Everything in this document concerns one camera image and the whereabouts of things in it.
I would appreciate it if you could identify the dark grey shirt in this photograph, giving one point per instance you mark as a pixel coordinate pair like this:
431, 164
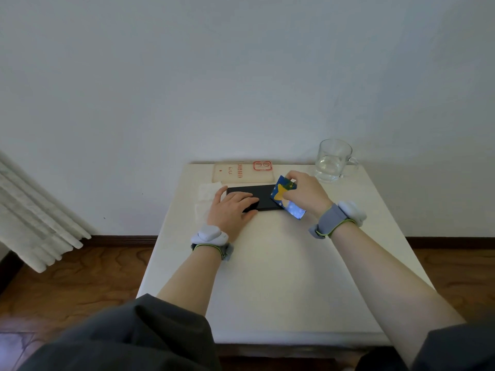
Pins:
127, 340

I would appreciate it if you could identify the person's left hand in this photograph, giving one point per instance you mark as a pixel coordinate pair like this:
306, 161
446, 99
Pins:
228, 216

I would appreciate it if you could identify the blue card yellow star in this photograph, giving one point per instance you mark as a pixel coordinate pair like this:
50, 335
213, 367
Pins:
280, 193

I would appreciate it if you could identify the glass mug with water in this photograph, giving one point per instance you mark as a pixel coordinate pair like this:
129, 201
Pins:
332, 160

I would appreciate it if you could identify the person's right hand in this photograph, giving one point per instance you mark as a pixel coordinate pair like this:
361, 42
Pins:
309, 197

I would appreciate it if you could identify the clear phone case red print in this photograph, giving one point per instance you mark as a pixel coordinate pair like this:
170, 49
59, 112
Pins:
243, 171

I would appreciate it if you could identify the white curtain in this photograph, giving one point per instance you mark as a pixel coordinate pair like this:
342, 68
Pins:
31, 224

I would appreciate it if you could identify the person's left forearm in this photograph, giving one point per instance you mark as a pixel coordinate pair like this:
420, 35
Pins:
193, 278

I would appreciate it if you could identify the person's right forearm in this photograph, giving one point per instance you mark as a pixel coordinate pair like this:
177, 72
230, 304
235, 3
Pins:
390, 282

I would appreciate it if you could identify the white wipe tissues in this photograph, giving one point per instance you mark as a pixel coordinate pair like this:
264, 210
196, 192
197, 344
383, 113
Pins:
209, 191

